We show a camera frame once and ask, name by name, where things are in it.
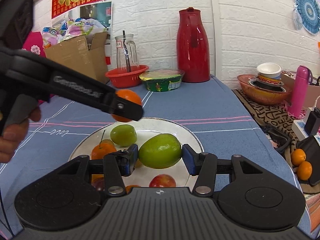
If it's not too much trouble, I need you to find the large orange tangerine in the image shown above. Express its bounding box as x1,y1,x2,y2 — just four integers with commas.
112,89,144,122

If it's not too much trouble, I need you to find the orange tangerine with stem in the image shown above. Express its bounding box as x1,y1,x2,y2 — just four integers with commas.
91,138,117,160

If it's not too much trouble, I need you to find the small orange kumquat back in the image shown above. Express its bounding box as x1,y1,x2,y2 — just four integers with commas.
125,185,140,194

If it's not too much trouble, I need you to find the small orange kumquat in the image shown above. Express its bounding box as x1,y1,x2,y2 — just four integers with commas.
125,185,140,194
101,139,114,146

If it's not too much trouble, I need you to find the green apple front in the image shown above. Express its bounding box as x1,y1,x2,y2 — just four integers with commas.
110,125,137,147

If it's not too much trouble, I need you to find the green apple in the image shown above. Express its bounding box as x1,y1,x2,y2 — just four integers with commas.
110,125,137,147
138,133,182,169

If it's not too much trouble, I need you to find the red apple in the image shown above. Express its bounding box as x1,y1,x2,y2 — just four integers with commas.
149,174,176,188

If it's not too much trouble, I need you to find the small orange kumquat front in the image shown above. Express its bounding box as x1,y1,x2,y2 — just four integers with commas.
101,139,114,146

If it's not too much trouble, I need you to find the person's left hand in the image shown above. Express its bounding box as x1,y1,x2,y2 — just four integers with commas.
0,107,41,163

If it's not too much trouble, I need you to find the red plastic basket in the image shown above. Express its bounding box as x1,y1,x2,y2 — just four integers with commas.
105,65,149,88

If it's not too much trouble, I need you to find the pink tote bag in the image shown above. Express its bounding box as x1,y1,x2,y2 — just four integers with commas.
22,31,57,104

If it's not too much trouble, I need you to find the white ceramic plate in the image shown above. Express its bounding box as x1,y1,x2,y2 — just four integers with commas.
70,118,204,189

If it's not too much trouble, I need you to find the blue patterned tablecloth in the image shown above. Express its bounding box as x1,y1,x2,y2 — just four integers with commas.
13,77,309,239

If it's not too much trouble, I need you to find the black straw in pitcher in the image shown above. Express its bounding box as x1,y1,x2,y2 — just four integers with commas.
123,30,131,73

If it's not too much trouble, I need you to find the glass pitcher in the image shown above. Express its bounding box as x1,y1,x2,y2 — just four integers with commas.
115,31,139,73

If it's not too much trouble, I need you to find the green foil bowl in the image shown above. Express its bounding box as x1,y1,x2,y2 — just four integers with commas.
139,69,185,92

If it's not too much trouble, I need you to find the cardboard box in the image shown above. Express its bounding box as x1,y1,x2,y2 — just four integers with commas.
44,32,109,83

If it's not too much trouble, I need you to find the floral cloth in box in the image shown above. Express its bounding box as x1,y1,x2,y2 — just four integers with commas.
42,18,107,49

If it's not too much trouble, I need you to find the orange on side table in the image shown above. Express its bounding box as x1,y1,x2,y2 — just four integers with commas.
297,161,312,180
291,148,306,166

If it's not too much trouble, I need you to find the red thermos jug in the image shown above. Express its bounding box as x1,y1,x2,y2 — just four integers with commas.
176,7,210,83

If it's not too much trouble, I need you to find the black power adapter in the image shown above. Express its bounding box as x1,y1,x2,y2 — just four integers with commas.
304,107,320,136

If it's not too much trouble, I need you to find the pink water bottle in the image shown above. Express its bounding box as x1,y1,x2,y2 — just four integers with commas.
288,66,312,118

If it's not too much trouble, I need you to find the blue paper fan decoration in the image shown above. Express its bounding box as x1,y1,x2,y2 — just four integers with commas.
293,0,319,35

